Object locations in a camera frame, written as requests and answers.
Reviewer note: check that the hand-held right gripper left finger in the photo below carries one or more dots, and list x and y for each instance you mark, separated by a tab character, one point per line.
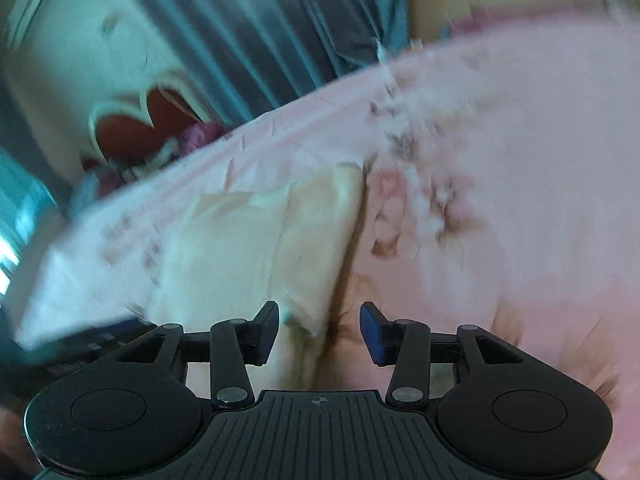
268	331

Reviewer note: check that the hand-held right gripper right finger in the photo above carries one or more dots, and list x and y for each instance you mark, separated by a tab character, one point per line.
370	332

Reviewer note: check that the cream small garment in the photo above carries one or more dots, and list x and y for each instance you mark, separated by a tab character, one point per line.
240	260

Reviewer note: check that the pile of mixed clothes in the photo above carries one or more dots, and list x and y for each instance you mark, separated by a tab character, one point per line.
130	170

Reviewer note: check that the purple clothes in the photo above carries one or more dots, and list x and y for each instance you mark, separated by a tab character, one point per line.
199	135

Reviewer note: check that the pink floral bedsheet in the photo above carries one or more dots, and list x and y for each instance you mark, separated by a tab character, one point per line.
525	160

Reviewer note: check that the blue curtain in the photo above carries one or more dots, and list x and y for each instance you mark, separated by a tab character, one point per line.
260	25

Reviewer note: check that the red headboard with white frame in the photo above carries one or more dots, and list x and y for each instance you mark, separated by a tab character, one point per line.
131	136

